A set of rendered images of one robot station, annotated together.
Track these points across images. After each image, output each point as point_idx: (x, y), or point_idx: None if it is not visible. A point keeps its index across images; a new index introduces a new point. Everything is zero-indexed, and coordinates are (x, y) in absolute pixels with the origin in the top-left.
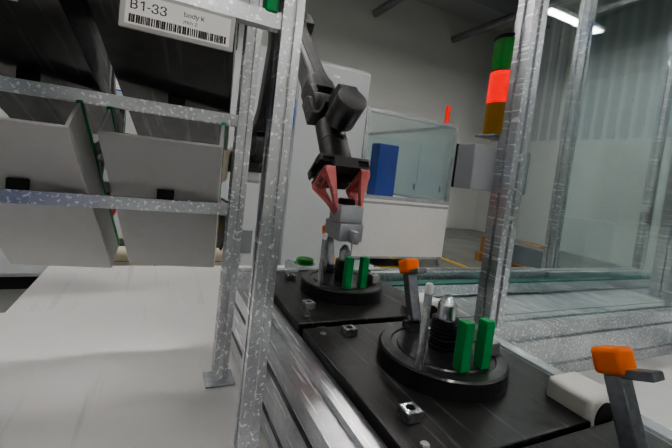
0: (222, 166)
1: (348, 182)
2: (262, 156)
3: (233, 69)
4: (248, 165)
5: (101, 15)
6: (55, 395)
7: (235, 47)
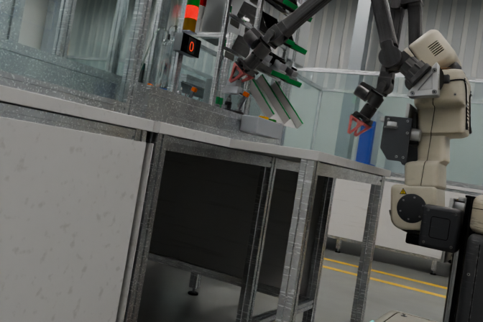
0: (251, 80)
1: (244, 70)
2: (402, 70)
3: (249, 52)
4: (245, 77)
5: None
6: None
7: (248, 47)
